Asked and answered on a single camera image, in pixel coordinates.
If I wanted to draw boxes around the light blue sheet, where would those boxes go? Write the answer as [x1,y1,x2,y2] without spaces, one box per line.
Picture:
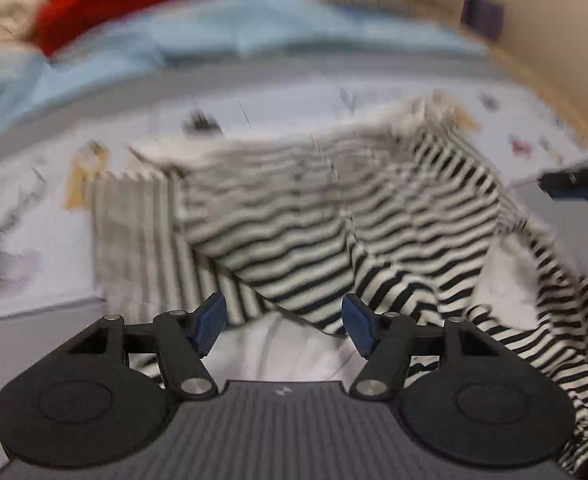
[0,0,491,139]

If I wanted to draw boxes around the black white striped small garment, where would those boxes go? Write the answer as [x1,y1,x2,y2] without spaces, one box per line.
[86,87,588,477]

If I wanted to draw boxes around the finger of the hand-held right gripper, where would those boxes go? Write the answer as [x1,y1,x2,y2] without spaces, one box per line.
[538,161,588,202]

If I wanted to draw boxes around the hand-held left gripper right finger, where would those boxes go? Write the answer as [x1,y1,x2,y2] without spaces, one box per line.
[341,294,521,402]

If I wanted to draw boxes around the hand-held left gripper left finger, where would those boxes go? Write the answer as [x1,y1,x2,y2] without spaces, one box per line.
[48,292,227,402]

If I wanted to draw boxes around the purple bag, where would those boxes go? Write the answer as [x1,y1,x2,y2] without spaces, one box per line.
[461,0,506,44]

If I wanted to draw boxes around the wooden bed side rail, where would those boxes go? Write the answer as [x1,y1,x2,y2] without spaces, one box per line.
[489,44,588,162]

